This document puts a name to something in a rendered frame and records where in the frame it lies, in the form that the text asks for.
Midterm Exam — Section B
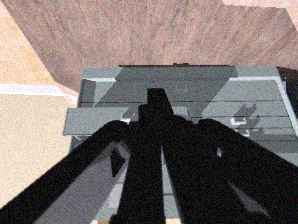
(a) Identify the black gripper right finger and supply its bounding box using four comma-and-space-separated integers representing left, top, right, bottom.
155, 88, 298, 224

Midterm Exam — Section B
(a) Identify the pale grey box-shaped chest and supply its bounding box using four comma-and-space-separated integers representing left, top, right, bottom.
62, 66, 298, 166

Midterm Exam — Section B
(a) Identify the dark grey board on stand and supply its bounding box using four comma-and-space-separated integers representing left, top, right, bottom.
281, 79, 298, 120

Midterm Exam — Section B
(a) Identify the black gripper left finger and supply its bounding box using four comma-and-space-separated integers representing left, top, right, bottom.
0, 88, 166, 224

